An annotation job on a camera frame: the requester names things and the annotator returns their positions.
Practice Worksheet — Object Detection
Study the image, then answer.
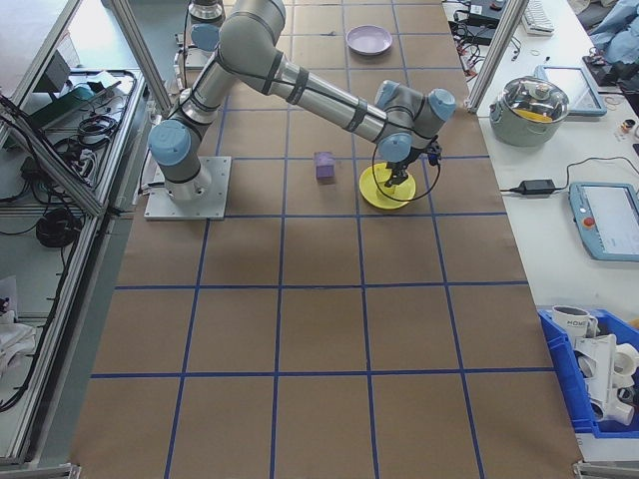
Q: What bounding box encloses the purple block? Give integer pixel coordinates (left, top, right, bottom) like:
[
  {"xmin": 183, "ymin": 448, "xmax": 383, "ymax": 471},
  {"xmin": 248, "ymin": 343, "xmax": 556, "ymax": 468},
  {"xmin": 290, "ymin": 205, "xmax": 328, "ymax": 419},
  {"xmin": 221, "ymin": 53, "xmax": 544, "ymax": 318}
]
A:
[{"xmin": 313, "ymin": 151, "xmax": 336, "ymax": 185}]

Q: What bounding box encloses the yellow plate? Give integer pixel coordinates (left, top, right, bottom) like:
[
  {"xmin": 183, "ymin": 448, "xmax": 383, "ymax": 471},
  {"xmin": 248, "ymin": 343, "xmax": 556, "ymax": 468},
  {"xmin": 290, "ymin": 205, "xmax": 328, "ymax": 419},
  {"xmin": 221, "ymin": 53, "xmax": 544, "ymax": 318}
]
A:
[{"xmin": 358, "ymin": 160, "xmax": 418, "ymax": 214}]

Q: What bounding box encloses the grey cooking pot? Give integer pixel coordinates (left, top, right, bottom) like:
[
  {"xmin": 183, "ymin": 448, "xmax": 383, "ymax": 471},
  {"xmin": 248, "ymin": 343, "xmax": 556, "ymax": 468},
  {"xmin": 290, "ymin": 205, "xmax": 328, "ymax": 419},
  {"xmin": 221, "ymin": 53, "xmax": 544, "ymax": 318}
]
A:
[{"xmin": 488, "ymin": 74, "xmax": 570, "ymax": 149}]

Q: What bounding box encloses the power strip with red plugs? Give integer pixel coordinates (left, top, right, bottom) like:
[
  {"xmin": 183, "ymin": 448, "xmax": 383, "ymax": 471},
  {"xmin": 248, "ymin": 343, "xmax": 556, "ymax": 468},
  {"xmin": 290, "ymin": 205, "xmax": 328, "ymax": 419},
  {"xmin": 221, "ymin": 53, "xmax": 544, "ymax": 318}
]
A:
[{"xmin": 456, "ymin": 42, "xmax": 483, "ymax": 76}]

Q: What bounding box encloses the glass pot lid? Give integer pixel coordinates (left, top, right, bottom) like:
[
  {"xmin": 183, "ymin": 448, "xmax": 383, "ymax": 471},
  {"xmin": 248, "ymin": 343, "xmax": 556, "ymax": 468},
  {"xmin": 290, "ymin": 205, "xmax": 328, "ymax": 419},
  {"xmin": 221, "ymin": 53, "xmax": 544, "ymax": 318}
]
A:
[{"xmin": 501, "ymin": 74, "xmax": 570, "ymax": 124}]

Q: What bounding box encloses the black power adapter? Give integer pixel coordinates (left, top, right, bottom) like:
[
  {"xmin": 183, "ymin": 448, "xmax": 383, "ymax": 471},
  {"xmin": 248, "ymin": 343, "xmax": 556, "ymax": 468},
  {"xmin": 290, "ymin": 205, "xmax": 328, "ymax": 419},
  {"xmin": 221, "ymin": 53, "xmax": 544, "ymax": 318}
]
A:
[{"xmin": 518, "ymin": 178, "xmax": 558, "ymax": 196}]

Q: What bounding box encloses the purple plate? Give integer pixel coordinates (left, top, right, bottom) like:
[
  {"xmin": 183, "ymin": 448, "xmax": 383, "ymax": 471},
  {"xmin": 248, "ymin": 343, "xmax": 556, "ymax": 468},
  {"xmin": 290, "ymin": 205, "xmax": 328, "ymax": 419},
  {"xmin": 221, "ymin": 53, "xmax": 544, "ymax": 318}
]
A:
[{"xmin": 345, "ymin": 24, "xmax": 395, "ymax": 56}]

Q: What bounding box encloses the black power brick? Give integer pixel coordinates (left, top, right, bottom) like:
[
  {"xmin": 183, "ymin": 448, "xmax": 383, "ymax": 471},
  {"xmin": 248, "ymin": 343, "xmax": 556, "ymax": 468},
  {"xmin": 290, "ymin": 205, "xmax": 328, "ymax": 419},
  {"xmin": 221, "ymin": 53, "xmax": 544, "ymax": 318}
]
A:
[{"xmin": 461, "ymin": 25, "xmax": 498, "ymax": 45}]

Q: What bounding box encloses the light blue teach pendant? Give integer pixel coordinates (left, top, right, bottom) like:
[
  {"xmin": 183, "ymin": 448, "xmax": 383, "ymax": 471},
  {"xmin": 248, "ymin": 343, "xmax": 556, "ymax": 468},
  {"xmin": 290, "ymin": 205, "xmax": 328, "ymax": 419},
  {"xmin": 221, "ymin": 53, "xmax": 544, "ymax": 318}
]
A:
[
  {"xmin": 568, "ymin": 182, "xmax": 639, "ymax": 261},
  {"xmin": 536, "ymin": 64, "xmax": 603, "ymax": 117}
]

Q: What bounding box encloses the white keyboard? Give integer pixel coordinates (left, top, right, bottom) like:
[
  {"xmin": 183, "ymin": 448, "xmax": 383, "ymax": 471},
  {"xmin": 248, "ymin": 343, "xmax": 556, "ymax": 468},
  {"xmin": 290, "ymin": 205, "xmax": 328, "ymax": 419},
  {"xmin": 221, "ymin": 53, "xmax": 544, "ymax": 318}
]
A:
[{"xmin": 522, "ymin": 0, "xmax": 555, "ymax": 36}]

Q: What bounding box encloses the black electronics device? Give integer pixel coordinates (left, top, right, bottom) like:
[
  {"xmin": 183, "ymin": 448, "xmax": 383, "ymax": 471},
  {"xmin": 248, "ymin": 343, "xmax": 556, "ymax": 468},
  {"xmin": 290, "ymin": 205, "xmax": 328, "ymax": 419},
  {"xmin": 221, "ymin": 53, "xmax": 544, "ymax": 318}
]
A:
[{"xmin": 583, "ymin": 54, "xmax": 625, "ymax": 86}]

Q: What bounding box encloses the white mug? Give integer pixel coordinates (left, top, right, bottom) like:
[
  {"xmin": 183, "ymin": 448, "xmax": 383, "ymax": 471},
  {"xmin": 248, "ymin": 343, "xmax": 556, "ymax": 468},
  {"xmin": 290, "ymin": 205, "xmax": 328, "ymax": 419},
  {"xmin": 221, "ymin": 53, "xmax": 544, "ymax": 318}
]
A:
[{"xmin": 551, "ymin": 304, "xmax": 598, "ymax": 340}]

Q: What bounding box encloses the blue plastic bin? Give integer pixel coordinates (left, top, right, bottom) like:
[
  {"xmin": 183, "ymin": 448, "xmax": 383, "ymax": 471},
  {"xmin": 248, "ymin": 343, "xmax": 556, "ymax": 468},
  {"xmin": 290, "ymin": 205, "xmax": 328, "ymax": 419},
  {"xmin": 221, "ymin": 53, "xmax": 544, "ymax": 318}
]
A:
[{"xmin": 537, "ymin": 308, "xmax": 639, "ymax": 438}]

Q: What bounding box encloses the person in blue shirt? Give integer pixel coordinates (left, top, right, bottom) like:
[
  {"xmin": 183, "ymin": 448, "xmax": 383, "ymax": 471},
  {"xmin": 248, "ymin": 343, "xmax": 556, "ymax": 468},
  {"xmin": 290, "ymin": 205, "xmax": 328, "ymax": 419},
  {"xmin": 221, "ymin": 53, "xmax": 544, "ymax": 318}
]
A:
[{"xmin": 588, "ymin": 0, "xmax": 639, "ymax": 66}]

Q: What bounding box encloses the white pipe fitting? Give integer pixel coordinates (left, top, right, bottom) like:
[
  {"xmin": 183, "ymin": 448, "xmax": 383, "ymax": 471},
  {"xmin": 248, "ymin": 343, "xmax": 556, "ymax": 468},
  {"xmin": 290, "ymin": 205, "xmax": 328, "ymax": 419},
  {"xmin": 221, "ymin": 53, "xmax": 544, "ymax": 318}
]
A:
[{"xmin": 616, "ymin": 342, "xmax": 639, "ymax": 386}]

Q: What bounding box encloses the white power strip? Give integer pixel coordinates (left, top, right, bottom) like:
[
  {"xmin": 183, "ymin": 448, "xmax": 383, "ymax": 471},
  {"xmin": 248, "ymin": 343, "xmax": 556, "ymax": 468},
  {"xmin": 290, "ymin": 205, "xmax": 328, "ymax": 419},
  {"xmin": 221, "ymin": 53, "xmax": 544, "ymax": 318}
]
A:
[{"xmin": 74, "ymin": 149, "xmax": 99, "ymax": 176}]

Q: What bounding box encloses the green board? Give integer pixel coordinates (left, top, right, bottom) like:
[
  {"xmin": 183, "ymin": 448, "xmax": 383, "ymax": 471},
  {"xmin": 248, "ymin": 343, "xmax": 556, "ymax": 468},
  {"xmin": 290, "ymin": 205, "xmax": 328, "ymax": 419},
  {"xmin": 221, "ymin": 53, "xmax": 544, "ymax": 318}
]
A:
[{"xmin": 29, "ymin": 69, "xmax": 126, "ymax": 126}]

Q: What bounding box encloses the grey box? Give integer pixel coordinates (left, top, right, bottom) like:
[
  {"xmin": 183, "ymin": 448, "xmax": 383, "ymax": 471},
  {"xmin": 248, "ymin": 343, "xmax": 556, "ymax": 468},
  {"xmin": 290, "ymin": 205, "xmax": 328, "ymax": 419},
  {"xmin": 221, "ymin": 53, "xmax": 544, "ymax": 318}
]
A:
[{"xmin": 33, "ymin": 49, "xmax": 74, "ymax": 94}]

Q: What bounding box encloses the white cloth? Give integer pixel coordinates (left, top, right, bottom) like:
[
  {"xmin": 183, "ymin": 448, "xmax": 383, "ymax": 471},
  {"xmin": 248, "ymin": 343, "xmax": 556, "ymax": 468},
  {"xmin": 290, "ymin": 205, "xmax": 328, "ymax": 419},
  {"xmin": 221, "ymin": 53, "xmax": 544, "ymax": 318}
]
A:
[{"xmin": 0, "ymin": 276, "xmax": 37, "ymax": 381}]

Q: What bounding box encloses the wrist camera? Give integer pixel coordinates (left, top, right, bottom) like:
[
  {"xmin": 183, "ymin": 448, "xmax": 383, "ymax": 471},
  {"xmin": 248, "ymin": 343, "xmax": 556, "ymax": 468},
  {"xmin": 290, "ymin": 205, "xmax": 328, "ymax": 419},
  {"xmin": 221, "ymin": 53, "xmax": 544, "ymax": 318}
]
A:
[{"xmin": 422, "ymin": 141, "xmax": 446, "ymax": 167}]

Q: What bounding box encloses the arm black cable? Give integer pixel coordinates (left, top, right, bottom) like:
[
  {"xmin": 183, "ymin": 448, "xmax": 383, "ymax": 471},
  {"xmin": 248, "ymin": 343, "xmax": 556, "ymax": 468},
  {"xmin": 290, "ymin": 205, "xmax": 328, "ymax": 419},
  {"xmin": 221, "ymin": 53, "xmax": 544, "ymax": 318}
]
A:
[{"xmin": 369, "ymin": 149, "xmax": 443, "ymax": 204}]

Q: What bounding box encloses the aluminium post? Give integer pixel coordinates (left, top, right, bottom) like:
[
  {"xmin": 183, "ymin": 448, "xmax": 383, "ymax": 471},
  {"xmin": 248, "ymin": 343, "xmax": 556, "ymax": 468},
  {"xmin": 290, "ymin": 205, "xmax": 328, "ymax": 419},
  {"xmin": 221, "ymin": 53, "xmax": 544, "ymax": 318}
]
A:
[{"xmin": 463, "ymin": 0, "xmax": 525, "ymax": 115}]

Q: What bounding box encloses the white plastic bracket part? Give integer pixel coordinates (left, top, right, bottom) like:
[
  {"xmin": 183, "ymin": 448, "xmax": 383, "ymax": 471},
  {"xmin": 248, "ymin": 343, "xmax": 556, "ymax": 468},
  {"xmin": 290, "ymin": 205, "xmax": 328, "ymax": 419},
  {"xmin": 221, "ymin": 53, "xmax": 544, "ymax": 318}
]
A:
[{"xmin": 573, "ymin": 332, "xmax": 620, "ymax": 420}]

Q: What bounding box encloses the metal bar frame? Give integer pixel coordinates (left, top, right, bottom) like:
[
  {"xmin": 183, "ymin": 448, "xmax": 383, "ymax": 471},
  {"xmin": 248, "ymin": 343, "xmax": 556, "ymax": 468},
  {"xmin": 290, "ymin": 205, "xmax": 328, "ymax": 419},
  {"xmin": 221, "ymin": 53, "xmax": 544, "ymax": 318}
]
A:
[{"xmin": 0, "ymin": 0, "xmax": 174, "ymax": 468}]

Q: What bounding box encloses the coiled black cable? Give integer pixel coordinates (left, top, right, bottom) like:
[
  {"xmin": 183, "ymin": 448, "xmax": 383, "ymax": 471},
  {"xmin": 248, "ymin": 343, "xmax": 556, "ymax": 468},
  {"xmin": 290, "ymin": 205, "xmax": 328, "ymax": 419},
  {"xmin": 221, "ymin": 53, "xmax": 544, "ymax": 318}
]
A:
[{"xmin": 35, "ymin": 208, "xmax": 84, "ymax": 249}]

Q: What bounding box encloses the aluminium corner bracket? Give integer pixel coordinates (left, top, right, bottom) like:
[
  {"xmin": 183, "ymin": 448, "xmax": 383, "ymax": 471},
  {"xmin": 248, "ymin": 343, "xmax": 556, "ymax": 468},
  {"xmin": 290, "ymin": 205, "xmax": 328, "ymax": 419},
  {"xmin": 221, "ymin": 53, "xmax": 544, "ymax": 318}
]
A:
[{"xmin": 571, "ymin": 458, "xmax": 639, "ymax": 479}]

